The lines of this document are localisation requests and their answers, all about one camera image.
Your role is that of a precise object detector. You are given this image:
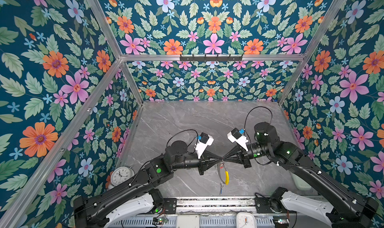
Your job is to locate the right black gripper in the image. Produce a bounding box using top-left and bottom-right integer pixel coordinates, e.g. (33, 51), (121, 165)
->
(224, 143), (271, 169)

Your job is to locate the grey yellow keyring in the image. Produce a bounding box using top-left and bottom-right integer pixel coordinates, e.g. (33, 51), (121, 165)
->
(217, 162), (230, 186)

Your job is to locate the blue capped key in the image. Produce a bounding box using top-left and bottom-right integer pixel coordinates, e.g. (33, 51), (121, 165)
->
(219, 183), (224, 196)

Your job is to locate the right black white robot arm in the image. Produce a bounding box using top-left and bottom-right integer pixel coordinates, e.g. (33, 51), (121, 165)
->
(223, 122), (379, 228)

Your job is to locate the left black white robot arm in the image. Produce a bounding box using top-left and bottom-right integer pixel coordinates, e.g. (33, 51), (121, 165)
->
(74, 141), (222, 228)

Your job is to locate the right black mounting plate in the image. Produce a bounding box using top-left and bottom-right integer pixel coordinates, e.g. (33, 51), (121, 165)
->
(254, 197), (274, 214)

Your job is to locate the black mounting plate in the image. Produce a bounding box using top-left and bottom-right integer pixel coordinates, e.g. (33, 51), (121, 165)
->
(155, 198), (178, 216)
(254, 197), (274, 214)

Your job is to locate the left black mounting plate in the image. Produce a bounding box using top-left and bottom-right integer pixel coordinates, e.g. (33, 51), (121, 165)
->
(155, 198), (178, 216)

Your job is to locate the white square device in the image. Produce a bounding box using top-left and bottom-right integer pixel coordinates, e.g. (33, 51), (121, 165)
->
(176, 215), (200, 228)

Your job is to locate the pale green sponge block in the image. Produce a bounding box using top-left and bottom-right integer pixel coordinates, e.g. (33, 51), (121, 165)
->
(291, 174), (312, 191)

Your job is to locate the left small circuit board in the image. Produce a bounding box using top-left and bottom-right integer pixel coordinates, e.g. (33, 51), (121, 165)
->
(152, 218), (169, 226)

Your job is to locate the small circuit board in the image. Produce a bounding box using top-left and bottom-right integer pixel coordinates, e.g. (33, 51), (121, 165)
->
(273, 218), (290, 228)
(152, 218), (169, 226)

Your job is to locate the right small circuit board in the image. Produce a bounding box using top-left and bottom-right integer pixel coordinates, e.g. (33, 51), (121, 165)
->
(273, 218), (290, 228)

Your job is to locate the white alarm clock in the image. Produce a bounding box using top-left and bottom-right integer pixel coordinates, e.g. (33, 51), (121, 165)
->
(107, 167), (135, 190)

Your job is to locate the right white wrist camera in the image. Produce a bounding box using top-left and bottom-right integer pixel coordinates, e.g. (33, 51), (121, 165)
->
(227, 128), (249, 152)

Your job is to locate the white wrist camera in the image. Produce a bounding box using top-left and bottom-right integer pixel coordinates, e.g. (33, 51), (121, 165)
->
(227, 128), (249, 152)
(195, 133), (214, 159)

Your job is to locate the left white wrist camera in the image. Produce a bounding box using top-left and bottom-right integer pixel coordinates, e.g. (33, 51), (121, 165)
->
(195, 133), (214, 159)

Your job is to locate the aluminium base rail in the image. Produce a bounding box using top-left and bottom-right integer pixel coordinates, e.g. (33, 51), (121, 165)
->
(113, 195), (340, 217)

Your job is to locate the black hook rail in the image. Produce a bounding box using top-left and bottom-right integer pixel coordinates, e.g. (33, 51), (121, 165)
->
(179, 54), (243, 63)

